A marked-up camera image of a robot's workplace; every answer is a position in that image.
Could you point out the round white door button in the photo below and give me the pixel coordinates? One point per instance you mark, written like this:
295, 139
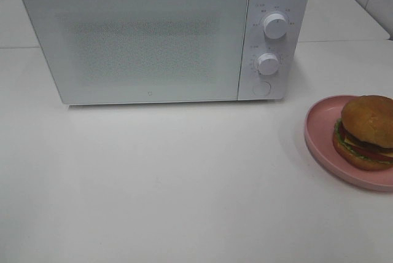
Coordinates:
262, 89

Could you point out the white microwave door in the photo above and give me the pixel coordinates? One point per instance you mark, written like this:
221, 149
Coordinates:
141, 51

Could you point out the pink round plate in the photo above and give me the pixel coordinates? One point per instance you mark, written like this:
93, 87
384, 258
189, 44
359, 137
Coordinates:
318, 132

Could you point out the burger with lettuce and tomato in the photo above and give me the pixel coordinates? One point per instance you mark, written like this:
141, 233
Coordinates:
363, 133

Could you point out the lower white microwave knob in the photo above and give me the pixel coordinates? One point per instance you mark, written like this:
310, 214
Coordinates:
267, 64

